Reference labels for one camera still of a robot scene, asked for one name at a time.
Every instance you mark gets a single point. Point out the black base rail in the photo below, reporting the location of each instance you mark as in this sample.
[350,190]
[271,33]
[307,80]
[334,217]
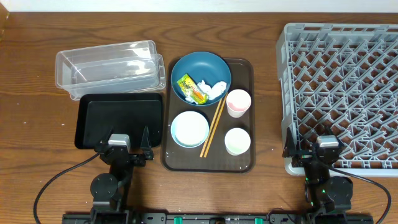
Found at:
[162,218]

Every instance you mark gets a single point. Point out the light green cup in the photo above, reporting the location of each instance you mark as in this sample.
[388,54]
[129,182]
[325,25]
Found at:
[237,141]

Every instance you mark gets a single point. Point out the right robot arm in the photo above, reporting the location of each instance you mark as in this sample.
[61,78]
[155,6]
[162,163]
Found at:
[330,196]

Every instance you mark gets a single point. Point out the white tissue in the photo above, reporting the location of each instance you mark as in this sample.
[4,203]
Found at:
[212,91]

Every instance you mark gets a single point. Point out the green yellow snack wrapper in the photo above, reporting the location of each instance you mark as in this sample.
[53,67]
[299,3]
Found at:
[191,91]

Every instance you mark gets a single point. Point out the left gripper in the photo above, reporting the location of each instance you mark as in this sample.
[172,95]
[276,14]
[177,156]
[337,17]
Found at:
[148,154]

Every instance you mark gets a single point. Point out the pink cup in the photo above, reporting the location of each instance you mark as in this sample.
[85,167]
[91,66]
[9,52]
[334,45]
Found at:
[238,102]

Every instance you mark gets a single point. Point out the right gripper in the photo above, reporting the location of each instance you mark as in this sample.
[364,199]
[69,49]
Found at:
[303,156]

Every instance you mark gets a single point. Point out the grey dishwasher rack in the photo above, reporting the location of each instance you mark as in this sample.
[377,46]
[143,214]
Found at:
[344,75]

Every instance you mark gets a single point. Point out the wooden chopstick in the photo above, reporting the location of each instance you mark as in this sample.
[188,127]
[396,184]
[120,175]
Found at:
[216,126]
[211,127]

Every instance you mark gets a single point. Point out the clear plastic waste bin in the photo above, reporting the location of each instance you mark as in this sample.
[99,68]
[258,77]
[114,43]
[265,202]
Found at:
[115,68]

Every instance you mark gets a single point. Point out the dark blue plate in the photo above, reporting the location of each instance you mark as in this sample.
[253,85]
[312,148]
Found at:
[200,66]

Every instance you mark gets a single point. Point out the light blue bowl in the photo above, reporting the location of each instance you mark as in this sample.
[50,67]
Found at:
[189,129]

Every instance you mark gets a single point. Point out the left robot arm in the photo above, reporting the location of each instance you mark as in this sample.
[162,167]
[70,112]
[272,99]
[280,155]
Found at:
[110,190]

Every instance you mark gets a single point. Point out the black rectangular tray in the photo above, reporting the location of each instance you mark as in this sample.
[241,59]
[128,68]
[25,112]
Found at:
[120,113]

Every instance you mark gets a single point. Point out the brown serving tray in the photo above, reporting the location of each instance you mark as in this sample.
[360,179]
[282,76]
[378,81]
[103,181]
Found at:
[216,159]

